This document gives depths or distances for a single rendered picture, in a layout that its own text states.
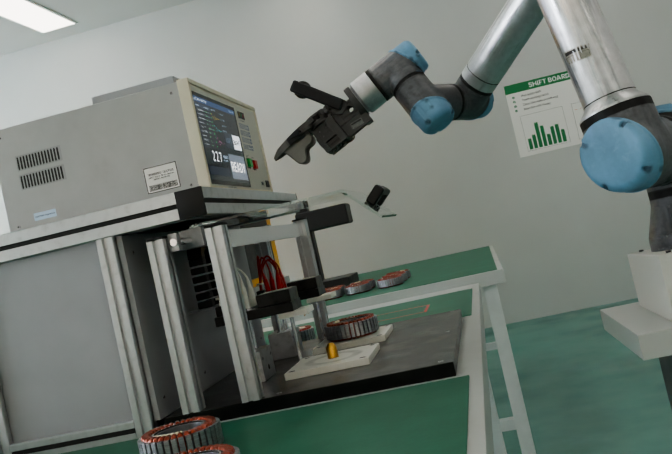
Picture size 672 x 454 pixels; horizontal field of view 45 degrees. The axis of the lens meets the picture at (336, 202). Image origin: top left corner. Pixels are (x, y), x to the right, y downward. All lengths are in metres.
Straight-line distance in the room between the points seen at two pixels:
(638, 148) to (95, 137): 0.91
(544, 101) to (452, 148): 0.83
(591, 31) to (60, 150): 0.93
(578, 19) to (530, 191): 5.43
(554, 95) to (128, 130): 5.59
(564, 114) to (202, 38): 3.15
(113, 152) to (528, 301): 5.57
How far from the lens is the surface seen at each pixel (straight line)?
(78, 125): 1.52
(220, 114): 1.58
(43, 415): 1.44
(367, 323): 1.66
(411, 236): 6.77
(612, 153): 1.30
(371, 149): 6.81
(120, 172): 1.48
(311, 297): 1.67
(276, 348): 1.70
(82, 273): 1.37
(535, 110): 6.80
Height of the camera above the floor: 0.99
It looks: 3 degrees up
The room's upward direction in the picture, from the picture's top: 13 degrees counter-clockwise
